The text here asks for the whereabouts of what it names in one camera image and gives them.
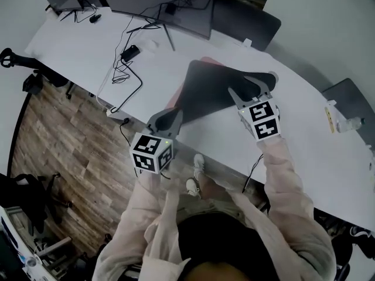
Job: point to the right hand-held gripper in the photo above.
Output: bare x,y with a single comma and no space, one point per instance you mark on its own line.
263,119

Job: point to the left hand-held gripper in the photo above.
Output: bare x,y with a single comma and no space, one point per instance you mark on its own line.
149,154

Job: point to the pink desk mat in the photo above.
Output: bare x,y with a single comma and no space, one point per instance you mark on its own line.
211,86

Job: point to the person's right forearm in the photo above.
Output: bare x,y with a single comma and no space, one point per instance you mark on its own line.
278,171

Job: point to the person's left forearm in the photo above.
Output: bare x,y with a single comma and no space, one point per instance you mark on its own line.
146,215

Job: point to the person's right white shoe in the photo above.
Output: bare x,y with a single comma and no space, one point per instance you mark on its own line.
198,162

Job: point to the person's white shoe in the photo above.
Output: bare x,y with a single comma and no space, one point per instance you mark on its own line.
198,162
193,187

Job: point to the person's left white shoe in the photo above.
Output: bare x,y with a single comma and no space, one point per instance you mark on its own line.
193,187

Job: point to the white power strip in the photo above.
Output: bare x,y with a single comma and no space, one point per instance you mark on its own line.
112,112

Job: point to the yellow strip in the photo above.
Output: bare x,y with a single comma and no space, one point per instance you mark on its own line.
330,120

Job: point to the clear water bottle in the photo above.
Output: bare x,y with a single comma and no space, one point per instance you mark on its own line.
350,124

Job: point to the black power adapter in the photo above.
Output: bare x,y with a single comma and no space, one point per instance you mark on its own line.
130,52

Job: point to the person's black top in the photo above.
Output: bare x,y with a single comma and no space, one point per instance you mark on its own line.
216,239

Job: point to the small black bin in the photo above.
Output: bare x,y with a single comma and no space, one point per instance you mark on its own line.
32,84

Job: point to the small black device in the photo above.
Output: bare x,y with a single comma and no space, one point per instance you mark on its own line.
95,18

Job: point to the large curved monitor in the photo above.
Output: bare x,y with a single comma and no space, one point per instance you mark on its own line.
152,1

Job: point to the clear plastic cup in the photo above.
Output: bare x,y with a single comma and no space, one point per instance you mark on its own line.
31,262

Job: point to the white panel bracket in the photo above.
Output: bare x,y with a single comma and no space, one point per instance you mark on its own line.
247,42
331,102

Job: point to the grey desk frame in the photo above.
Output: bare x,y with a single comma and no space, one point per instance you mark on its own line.
55,250

